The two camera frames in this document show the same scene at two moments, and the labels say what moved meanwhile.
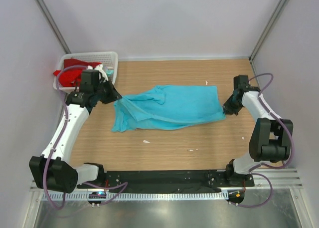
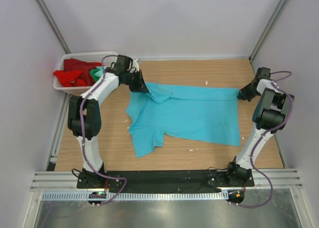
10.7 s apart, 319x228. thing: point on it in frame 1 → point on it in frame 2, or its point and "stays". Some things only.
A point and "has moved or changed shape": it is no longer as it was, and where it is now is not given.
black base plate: x=201 y=181 stays
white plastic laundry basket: x=109 y=59 stays
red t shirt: x=69 y=78 stays
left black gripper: x=114 y=95 → x=140 y=87
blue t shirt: x=167 y=106 has moved or changed shape
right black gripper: x=228 y=109 → x=242 y=95
